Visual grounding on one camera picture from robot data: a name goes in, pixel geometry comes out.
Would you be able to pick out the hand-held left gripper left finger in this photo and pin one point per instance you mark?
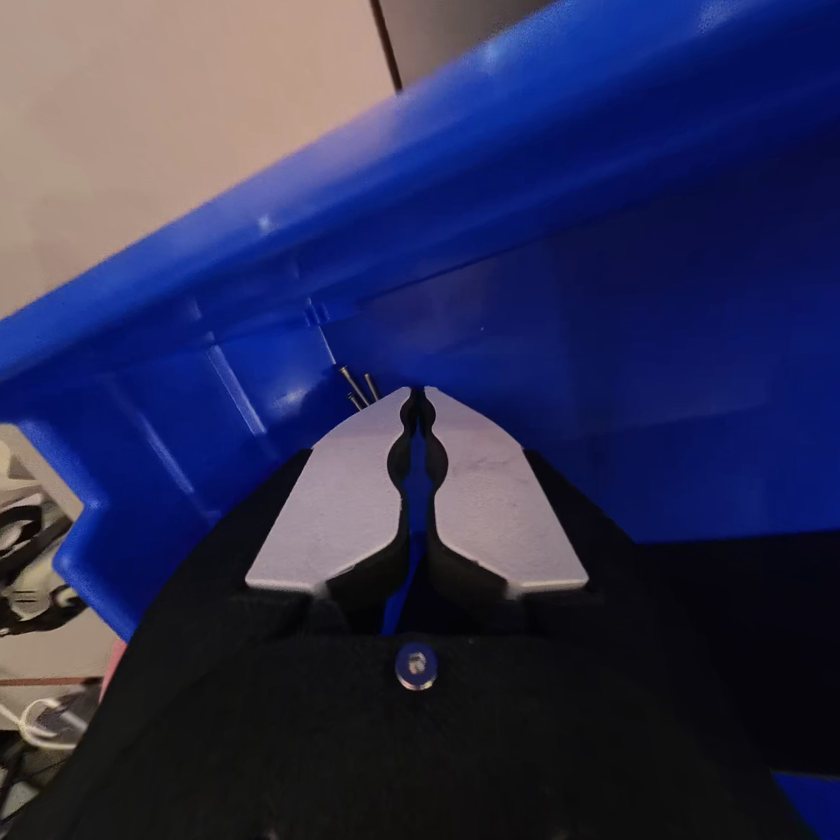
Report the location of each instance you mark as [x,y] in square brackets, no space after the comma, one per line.
[321,512]

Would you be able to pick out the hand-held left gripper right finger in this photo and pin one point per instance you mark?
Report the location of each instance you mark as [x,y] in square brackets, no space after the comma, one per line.
[512,512]

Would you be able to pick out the blue plastic bin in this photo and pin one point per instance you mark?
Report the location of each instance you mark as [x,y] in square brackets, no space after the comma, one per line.
[525,262]

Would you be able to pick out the metal screw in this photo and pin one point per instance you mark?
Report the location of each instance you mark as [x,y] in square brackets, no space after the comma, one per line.
[348,379]
[372,386]
[354,401]

